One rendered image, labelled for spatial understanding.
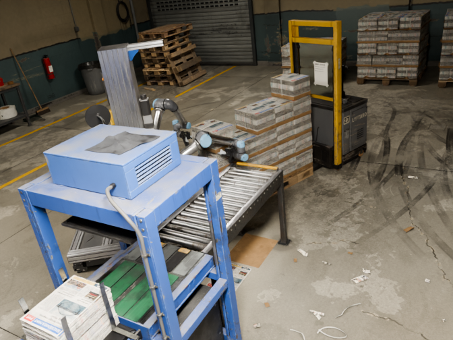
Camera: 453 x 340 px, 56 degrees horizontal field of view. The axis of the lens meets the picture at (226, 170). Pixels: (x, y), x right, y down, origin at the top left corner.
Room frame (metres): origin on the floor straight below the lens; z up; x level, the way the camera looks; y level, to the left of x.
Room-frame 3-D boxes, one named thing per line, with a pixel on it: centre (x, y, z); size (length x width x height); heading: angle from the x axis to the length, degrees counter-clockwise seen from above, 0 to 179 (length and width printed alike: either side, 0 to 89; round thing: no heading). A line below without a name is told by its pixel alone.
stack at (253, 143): (4.55, -0.28, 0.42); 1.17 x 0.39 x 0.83; 125
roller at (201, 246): (2.63, 0.39, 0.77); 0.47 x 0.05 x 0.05; 57
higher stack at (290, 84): (4.96, -0.88, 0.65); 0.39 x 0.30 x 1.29; 35
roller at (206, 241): (2.69, 0.36, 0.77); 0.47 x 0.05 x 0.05; 57
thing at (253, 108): (4.63, -0.40, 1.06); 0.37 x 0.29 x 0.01; 35
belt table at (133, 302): (2.27, 0.63, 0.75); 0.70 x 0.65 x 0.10; 147
